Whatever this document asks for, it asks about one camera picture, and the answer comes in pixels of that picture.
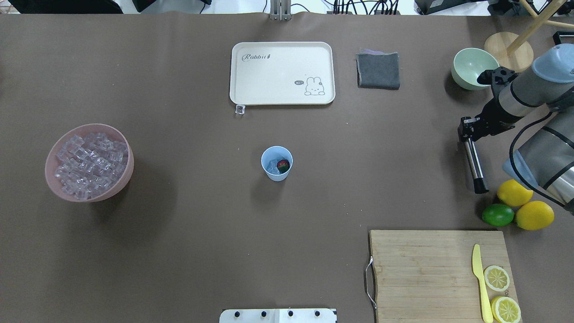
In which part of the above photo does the cream rabbit tray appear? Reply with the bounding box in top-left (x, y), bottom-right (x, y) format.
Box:
top-left (229, 42), bottom-right (336, 105)

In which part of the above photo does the lemon half upper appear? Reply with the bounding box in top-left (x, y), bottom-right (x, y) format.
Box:
top-left (491, 297), bottom-right (522, 323)

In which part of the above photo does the mint green bowl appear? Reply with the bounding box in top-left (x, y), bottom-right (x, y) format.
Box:
top-left (451, 48), bottom-right (500, 91)

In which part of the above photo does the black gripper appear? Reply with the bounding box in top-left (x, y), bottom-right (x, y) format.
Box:
top-left (457, 67), bottom-right (521, 143)

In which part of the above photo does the green lime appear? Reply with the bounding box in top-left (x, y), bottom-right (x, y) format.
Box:
top-left (482, 204), bottom-right (515, 227)

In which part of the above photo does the single clear ice cube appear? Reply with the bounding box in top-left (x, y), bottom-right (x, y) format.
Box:
top-left (235, 104), bottom-right (246, 116)

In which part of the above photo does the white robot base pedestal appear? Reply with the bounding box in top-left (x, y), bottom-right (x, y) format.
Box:
top-left (219, 307), bottom-right (338, 323)

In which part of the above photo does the yellow lemon upper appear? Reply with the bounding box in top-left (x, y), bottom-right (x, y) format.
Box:
top-left (496, 179), bottom-right (534, 207)

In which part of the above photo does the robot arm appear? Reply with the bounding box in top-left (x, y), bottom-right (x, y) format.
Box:
top-left (457, 43), bottom-right (574, 213)

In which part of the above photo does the wooden cutting board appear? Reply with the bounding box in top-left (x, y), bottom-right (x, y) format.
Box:
top-left (369, 230), bottom-right (513, 323)

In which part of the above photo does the steel muddler black tip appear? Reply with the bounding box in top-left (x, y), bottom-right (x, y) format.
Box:
top-left (462, 138), bottom-right (489, 194)

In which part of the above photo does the pink plastic bowl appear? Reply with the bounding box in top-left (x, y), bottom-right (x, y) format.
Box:
top-left (44, 123), bottom-right (135, 203)

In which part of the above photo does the yellow plastic knife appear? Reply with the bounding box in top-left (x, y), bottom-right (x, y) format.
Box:
top-left (471, 244), bottom-right (494, 323)

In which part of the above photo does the light blue plastic cup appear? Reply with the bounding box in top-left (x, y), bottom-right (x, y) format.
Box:
top-left (261, 146), bottom-right (293, 182)

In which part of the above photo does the yellow lemon lower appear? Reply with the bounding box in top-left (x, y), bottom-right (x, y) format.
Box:
top-left (514, 201), bottom-right (554, 231)

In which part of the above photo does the red strawberry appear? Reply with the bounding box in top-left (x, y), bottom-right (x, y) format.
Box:
top-left (276, 159), bottom-right (291, 174)

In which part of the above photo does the grey folded cloth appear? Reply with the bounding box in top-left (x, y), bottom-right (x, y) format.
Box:
top-left (356, 49), bottom-right (400, 90)

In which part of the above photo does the yellow lemon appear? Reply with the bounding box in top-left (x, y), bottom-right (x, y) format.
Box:
top-left (514, 201), bottom-right (554, 231)
top-left (496, 179), bottom-right (534, 207)

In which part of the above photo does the pile of clear ice cubes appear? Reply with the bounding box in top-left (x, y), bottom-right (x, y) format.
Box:
top-left (52, 132), bottom-right (129, 201)

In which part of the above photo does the wooden cup stand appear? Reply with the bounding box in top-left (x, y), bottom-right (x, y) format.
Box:
top-left (484, 0), bottom-right (574, 72)

